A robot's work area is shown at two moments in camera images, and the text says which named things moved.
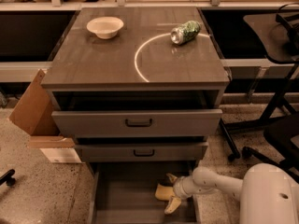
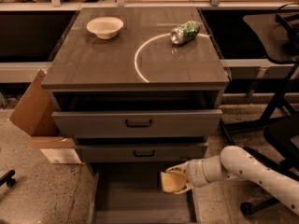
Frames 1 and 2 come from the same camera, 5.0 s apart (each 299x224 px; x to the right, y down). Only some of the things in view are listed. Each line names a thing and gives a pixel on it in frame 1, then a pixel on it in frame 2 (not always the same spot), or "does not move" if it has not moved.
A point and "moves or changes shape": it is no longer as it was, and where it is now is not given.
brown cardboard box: x=37 y=113 does not move
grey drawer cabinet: x=136 y=100 does not move
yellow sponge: x=163 y=192 moves or changes shape
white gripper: x=178 y=187 -> x=194 y=172
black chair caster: x=7 y=178 does not move
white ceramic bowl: x=105 y=27 does not move
